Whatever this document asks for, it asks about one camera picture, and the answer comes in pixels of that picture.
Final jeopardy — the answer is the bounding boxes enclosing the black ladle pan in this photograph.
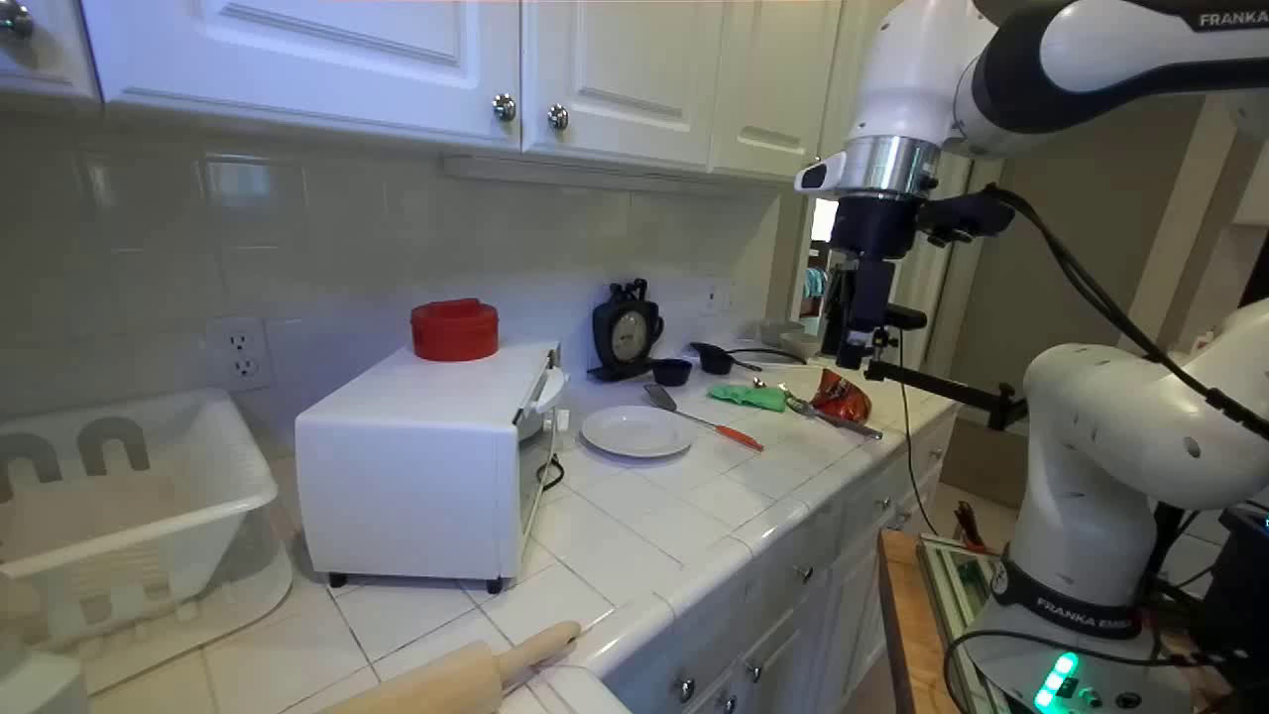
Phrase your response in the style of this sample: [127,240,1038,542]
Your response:
[692,343,763,378]

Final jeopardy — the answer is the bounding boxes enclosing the red crumpled bag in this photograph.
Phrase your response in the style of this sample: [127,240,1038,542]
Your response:
[813,368,874,423]

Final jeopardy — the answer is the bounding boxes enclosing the small black bowl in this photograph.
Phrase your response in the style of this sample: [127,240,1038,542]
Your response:
[649,359,693,384]

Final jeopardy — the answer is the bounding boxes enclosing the white dish rack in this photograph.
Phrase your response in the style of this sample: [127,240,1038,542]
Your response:
[0,390,277,647]

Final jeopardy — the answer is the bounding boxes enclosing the white upper cabinets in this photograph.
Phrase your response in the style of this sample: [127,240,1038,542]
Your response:
[0,0,898,177]

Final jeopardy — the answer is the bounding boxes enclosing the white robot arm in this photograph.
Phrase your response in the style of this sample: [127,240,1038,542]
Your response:
[797,0,1269,714]

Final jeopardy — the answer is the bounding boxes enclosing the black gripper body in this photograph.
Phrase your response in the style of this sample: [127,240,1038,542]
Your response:
[827,200,927,349]

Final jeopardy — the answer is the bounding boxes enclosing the green utensil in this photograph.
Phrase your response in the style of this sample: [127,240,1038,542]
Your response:
[708,384,791,413]

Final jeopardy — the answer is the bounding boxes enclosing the white toaster oven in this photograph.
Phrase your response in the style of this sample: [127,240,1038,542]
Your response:
[294,343,569,591]

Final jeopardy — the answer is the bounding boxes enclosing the red round container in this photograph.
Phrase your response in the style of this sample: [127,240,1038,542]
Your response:
[410,299,501,363]

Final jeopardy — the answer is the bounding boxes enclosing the white wall outlet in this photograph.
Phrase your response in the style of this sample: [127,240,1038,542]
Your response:
[214,319,271,390]

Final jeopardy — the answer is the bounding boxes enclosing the white lower cabinet drawers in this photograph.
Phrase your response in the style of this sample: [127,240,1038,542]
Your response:
[602,413,955,714]

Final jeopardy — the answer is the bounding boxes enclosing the black camera on stand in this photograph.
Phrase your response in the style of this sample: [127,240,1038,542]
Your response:
[866,304,1027,433]

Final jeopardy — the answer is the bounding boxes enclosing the orange handled metal spatula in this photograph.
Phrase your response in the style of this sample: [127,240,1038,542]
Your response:
[644,380,764,454]

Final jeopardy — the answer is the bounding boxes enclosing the white round plate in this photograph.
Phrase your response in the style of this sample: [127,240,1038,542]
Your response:
[583,404,693,459]

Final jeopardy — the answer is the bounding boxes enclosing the wooden rolling pin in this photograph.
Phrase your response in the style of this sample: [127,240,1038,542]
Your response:
[331,620,583,714]

